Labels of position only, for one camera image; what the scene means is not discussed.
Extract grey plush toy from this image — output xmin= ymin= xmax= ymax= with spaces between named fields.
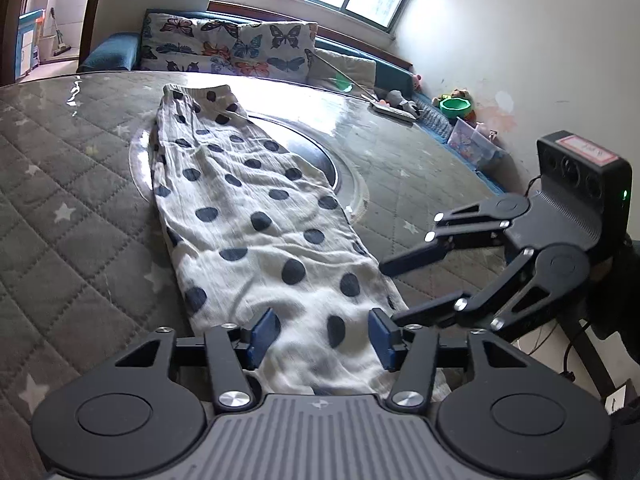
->
xmin=385 ymin=89 xmax=419 ymax=114

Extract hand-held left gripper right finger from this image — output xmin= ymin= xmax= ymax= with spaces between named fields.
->
xmin=367 ymin=308 xmax=531 ymax=413

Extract clear storage box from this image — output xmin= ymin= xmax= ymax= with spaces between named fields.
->
xmin=446 ymin=117 xmax=507 ymax=169

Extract beige cushion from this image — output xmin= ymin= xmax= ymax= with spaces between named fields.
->
xmin=307 ymin=47 xmax=377 ymax=92

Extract butterfly print pillow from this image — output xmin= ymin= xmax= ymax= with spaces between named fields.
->
xmin=232 ymin=21 xmax=319 ymax=84
xmin=140 ymin=10 xmax=242 ymax=74

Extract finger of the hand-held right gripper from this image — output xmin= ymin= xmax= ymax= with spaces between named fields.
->
xmin=378 ymin=199 xmax=513 ymax=279
xmin=392 ymin=247 xmax=577 ymax=346

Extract round glass turntable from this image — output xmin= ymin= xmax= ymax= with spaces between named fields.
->
xmin=129 ymin=109 xmax=370 ymax=222

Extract black cable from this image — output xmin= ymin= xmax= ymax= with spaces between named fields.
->
xmin=561 ymin=319 xmax=592 ymax=387

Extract white polka dot pants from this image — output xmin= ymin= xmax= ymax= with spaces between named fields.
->
xmin=149 ymin=82 xmax=451 ymax=396

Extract mop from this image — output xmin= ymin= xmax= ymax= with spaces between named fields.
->
xmin=47 ymin=7 xmax=71 ymax=57

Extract thin rod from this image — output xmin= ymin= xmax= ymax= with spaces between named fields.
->
xmin=314 ymin=51 xmax=382 ymax=102

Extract blue and white carton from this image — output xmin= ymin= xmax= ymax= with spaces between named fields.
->
xmin=15 ymin=9 xmax=44 ymax=81

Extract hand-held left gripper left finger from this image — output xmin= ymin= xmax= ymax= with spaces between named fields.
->
xmin=116 ymin=308 xmax=282 ymax=413

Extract blue sofa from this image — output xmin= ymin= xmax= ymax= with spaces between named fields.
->
xmin=77 ymin=7 xmax=507 ymax=196

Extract green bowl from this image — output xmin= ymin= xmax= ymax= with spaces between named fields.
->
xmin=439 ymin=97 xmax=474 ymax=119

